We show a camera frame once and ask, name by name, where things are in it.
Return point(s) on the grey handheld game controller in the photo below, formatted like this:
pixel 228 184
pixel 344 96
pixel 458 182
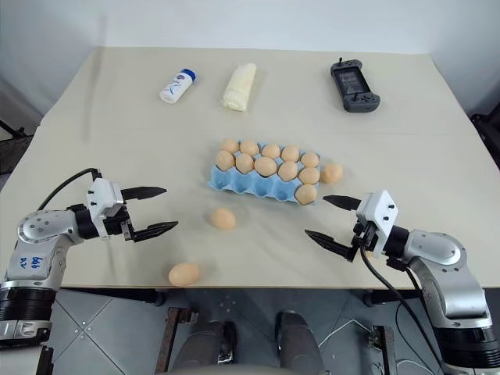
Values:
pixel 353 86

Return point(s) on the black box on floor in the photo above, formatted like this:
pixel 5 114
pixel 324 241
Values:
pixel 45 361

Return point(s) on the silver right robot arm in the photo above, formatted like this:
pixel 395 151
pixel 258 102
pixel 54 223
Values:
pixel 445 254

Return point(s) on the black stand legs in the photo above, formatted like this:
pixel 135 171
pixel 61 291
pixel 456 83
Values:
pixel 15 131

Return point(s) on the brown egg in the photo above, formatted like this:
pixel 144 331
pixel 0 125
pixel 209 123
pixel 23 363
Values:
pixel 288 171
pixel 266 166
pixel 306 194
pixel 184 273
pixel 331 173
pixel 229 145
pixel 223 218
pixel 249 147
pixel 225 160
pixel 245 163
pixel 309 175
pixel 290 153
pixel 271 151
pixel 309 159

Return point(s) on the black table leg bracket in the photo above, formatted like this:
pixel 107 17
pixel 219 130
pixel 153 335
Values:
pixel 158 297
pixel 377 297

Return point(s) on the white bottle with blue cap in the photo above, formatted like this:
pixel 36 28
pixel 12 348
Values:
pixel 177 86

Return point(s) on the rolled cream towel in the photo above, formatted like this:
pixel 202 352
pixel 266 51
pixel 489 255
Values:
pixel 239 88

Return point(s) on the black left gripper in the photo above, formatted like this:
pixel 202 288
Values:
pixel 117 224

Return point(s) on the rusty metal frame bar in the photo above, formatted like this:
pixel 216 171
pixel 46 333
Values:
pixel 173 340
pixel 384 349

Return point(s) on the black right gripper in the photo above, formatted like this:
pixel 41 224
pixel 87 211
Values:
pixel 365 234

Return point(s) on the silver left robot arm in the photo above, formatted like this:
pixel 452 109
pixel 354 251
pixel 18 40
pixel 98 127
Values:
pixel 37 234

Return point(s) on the black equipment case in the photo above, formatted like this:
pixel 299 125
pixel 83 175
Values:
pixel 488 136

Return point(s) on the blue egg tray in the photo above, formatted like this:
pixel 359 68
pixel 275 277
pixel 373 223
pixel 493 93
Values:
pixel 250 187

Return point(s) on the dark rounded shape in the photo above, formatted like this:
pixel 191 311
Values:
pixel 298 340
pixel 207 347

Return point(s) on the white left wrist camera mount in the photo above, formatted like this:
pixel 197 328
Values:
pixel 102 195

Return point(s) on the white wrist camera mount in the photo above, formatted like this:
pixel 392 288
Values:
pixel 102 195
pixel 381 213

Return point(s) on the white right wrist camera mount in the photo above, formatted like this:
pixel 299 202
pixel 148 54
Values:
pixel 381 213

